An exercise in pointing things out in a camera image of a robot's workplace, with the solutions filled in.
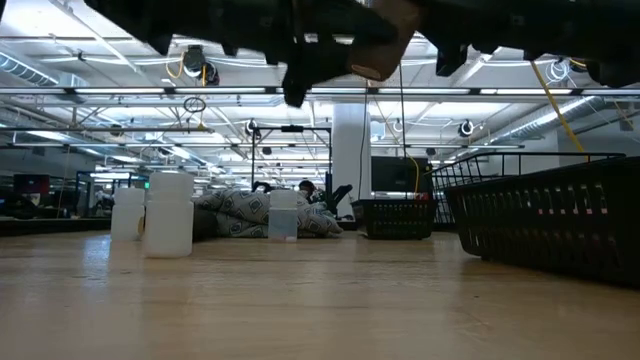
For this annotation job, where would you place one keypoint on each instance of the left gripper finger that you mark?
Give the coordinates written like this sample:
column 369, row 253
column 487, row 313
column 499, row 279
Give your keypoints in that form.
column 320, row 60
column 340, row 22

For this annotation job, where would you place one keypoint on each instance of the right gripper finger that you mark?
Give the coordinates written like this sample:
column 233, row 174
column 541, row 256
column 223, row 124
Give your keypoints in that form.
column 450, row 30

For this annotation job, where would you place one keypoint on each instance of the tan bandage roll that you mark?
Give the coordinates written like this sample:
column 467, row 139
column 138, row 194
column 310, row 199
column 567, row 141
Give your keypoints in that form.
column 387, row 55

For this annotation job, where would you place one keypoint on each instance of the grey patterned cloth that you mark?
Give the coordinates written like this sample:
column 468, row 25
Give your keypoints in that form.
column 240, row 210

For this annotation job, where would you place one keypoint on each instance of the small black plastic basket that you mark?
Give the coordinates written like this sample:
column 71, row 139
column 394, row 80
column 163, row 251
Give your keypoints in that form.
column 395, row 220

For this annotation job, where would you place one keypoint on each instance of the black bandage roll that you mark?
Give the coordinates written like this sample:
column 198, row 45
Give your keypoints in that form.
column 204, row 225

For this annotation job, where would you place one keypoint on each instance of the white bottle cap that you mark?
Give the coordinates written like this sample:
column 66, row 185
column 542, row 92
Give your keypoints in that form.
column 168, row 220

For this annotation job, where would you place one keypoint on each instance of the large black plastic basket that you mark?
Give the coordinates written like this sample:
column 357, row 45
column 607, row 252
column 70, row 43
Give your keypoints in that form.
column 540, row 235

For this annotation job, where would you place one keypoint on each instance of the small translucent white bottle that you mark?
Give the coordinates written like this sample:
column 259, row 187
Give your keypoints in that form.
column 127, row 215

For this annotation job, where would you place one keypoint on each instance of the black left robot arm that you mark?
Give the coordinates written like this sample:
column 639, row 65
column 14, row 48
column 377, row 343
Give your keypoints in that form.
column 125, row 15

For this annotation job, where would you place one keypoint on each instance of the black background robot arm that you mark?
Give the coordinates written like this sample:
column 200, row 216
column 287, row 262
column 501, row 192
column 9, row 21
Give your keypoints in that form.
column 340, row 195
column 261, row 187

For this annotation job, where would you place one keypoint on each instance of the white building column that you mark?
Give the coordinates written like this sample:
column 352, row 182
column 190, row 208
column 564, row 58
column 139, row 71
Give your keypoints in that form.
column 350, row 150

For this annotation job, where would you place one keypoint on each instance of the long ceiling light strip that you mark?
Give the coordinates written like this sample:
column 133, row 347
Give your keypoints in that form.
column 120, row 91

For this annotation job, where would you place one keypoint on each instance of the person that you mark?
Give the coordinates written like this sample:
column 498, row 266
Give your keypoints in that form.
column 307, row 190

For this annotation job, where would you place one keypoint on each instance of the black screen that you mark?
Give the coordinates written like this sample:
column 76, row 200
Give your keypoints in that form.
column 400, row 175

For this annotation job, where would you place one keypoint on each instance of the red lit monitor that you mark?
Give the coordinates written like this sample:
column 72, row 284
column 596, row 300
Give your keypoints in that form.
column 31, row 184

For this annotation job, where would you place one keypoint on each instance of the black background gantry frame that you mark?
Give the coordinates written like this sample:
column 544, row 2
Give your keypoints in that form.
column 292, row 128

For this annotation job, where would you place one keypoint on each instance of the silver air duct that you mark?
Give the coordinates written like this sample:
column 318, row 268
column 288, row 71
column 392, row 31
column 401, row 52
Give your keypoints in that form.
column 25, row 70

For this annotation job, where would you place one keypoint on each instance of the black aluminium table frame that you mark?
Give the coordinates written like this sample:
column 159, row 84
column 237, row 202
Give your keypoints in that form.
column 50, row 226

